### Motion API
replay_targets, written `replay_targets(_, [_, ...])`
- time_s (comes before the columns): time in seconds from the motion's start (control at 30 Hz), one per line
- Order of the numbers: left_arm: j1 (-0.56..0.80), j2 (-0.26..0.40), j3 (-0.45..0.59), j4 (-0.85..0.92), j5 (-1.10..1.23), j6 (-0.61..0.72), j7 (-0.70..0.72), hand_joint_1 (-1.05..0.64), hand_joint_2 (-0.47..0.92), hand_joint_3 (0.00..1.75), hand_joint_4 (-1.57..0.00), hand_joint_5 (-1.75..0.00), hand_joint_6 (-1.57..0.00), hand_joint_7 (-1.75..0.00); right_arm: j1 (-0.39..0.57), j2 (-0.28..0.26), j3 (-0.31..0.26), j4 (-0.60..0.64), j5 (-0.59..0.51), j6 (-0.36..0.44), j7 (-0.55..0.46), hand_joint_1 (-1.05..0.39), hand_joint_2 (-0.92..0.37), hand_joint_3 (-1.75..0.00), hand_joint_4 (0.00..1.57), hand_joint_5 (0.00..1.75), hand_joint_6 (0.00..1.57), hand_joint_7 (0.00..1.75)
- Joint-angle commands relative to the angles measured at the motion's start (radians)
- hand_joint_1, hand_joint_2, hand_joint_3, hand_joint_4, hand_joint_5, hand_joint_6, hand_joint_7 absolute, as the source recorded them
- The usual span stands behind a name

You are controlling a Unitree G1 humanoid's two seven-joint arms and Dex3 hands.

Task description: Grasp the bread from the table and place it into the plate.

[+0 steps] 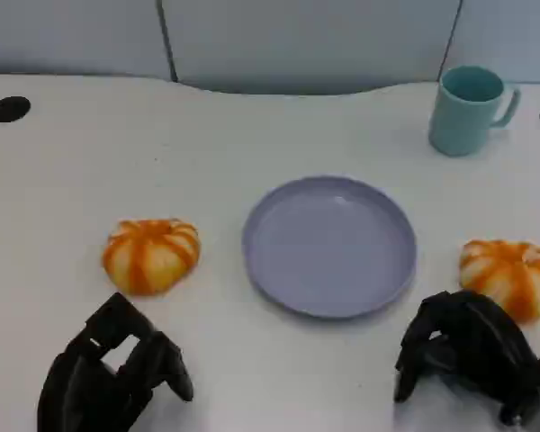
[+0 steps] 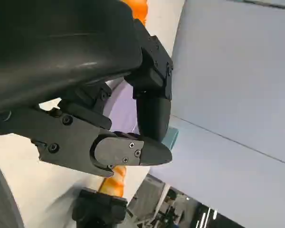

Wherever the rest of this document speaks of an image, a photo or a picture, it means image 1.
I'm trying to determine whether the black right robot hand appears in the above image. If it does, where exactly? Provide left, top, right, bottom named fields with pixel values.
left=393, top=290, right=540, bottom=427

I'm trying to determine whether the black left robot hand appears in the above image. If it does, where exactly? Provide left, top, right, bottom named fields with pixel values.
left=37, top=292, right=194, bottom=432

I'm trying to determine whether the orange and white bread roll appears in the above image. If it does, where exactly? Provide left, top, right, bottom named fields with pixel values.
left=458, top=238, right=540, bottom=323
left=101, top=218, right=203, bottom=297

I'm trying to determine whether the lilac plate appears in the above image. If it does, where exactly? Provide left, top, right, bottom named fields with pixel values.
left=241, top=175, right=419, bottom=320

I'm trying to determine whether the pale green mug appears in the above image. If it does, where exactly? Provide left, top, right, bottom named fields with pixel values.
left=427, top=65, right=522, bottom=158

